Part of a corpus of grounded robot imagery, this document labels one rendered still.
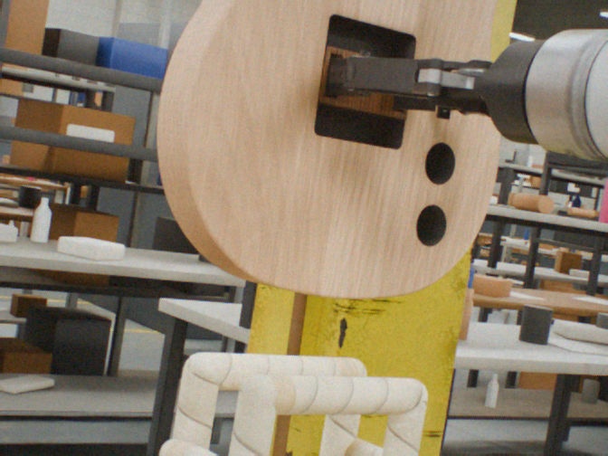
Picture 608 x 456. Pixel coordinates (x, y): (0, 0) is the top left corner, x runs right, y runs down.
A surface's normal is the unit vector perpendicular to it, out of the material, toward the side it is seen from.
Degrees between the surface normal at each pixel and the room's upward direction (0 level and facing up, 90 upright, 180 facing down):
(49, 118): 90
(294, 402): 98
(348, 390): 62
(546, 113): 117
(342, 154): 88
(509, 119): 128
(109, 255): 90
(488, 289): 90
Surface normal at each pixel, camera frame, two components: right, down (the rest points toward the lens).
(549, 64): -0.69, -0.40
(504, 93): -0.79, 0.09
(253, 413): -0.10, 0.04
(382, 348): 0.58, 0.14
